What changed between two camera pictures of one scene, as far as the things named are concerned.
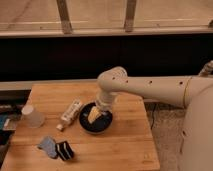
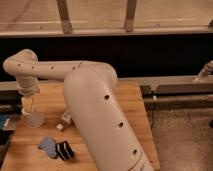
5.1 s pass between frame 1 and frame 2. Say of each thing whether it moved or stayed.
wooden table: stayed
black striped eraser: stayed
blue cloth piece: stayed
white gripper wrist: moved
